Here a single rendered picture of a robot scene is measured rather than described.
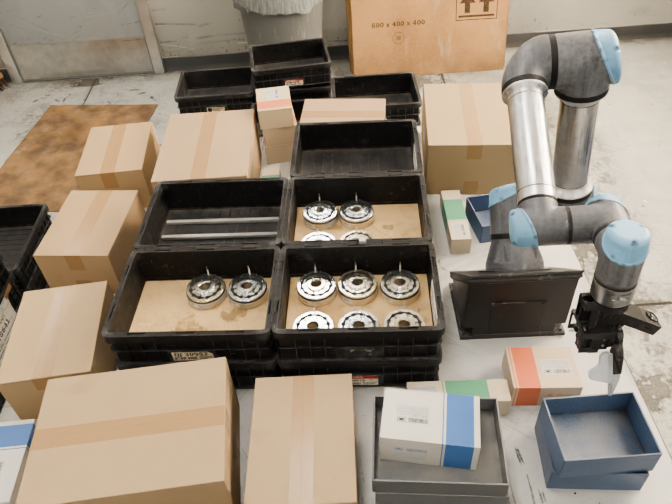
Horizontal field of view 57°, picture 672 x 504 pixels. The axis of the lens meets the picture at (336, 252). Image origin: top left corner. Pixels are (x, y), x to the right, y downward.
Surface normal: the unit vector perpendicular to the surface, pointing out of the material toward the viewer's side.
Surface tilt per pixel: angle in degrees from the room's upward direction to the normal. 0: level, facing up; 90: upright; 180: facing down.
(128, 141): 0
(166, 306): 0
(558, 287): 90
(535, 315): 90
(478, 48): 73
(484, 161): 90
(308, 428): 0
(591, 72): 87
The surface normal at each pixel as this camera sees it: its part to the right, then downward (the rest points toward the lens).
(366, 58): 0.04, 0.44
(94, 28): 0.04, 0.69
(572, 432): -0.05, -0.73
